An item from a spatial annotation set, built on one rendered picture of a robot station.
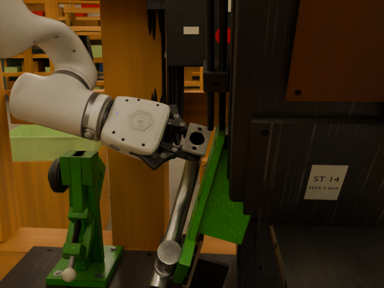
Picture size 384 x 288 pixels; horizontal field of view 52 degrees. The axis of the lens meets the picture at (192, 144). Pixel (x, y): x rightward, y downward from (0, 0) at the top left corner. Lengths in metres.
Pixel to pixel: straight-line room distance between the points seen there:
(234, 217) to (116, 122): 0.25
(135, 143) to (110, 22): 0.38
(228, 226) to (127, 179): 0.44
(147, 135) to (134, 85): 0.30
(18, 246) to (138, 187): 0.36
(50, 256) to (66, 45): 0.53
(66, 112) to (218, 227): 0.31
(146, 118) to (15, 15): 0.25
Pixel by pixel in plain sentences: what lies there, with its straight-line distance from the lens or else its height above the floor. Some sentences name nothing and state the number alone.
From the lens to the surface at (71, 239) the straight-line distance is 0.90.
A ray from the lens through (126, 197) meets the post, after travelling 1.01.
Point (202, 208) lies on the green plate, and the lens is 0.58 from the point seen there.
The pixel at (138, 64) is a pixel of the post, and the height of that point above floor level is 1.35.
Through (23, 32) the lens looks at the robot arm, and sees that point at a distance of 0.63.
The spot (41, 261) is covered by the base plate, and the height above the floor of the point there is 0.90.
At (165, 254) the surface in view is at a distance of 0.62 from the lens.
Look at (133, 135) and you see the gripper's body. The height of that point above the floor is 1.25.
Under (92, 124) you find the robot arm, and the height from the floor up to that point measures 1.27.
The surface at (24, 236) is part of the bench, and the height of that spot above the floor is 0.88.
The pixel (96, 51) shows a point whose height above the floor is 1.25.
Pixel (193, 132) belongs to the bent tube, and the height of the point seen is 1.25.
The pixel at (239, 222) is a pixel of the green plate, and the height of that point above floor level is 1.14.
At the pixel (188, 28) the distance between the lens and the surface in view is 0.81.
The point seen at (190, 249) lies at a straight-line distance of 0.60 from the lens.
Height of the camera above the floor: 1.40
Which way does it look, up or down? 14 degrees down
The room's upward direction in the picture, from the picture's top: straight up
